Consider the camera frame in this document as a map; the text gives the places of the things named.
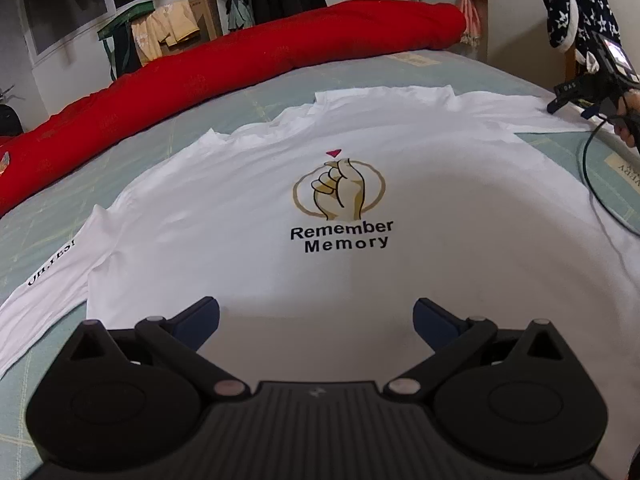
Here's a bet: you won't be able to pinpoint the cardboard box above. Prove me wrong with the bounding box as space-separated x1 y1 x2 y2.
187 0 224 42

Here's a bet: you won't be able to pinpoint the black round bag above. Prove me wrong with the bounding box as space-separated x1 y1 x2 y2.
0 102 24 137

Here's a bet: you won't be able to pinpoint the person's right hand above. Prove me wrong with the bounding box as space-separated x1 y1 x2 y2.
615 88 640 154

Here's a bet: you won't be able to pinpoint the beige hanging clothes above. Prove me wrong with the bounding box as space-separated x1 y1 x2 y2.
131 2 199 64

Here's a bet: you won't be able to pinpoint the red quilt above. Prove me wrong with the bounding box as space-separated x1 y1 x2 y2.
0 0 469 219

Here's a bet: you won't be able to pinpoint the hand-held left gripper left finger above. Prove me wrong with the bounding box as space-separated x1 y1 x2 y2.
70 296 251 404

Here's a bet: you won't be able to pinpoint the white printed t-shirt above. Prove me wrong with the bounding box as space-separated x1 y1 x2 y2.
0 85 640 461

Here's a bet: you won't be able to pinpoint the pink striped curtain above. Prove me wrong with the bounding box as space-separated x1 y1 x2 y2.
459 0 489 47

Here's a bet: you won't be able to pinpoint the black cable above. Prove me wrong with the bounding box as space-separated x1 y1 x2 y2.
580 112 640 239

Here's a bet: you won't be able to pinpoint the dark green rack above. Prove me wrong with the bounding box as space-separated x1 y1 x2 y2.
96 1 157 82

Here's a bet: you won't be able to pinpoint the navy star-printed garment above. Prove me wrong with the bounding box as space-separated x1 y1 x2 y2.
536 0 624 70

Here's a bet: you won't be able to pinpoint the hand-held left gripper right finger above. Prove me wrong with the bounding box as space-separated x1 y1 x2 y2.
384 297 566 405

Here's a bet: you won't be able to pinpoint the pale teal garment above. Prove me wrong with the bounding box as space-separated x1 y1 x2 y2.
224 0 257 37

